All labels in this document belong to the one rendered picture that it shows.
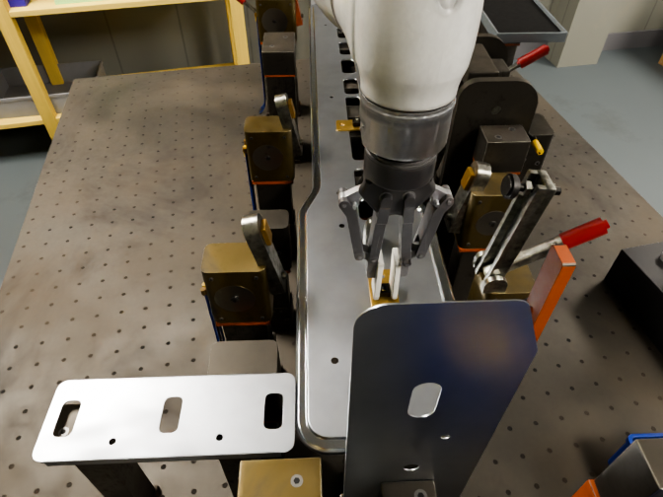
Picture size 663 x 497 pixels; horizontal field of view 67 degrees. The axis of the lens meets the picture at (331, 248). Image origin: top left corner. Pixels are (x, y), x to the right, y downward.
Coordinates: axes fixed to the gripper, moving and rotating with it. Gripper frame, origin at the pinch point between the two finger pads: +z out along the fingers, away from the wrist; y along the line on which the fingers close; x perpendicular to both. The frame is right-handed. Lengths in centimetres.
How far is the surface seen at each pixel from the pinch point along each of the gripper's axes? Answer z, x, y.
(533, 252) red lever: -3.4, 0.2, -18.4
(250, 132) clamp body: 2.0, -38.0, 20.7
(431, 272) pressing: 6.5, -5.8, -8.0
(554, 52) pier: 99, -286, -158
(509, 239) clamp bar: -7.3, 1.5, -14.0
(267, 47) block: 3, -78, 19
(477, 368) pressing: -20.5, 26.5, -1.1
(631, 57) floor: 106, -292, -218
